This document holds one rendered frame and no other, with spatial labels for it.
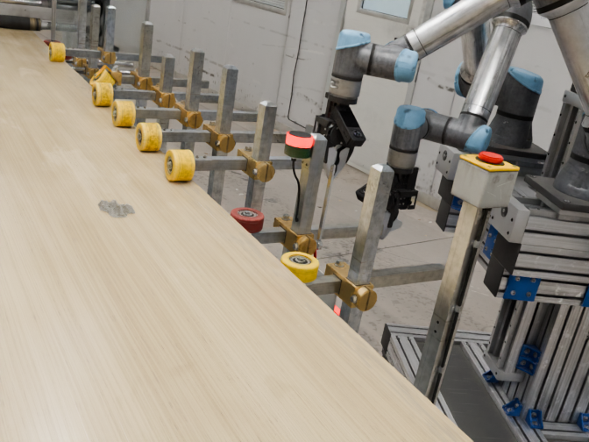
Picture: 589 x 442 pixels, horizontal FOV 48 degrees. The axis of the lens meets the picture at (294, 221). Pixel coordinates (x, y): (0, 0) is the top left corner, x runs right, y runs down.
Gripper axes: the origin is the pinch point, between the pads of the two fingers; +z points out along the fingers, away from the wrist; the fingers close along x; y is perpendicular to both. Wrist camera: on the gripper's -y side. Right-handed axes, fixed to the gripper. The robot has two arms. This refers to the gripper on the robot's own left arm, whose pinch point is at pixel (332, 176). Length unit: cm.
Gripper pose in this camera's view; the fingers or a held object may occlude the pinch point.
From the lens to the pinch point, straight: 168.2
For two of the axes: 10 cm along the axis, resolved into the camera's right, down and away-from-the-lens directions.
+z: -1.6, 9.2, 3.6
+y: -4.9, -3.9, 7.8
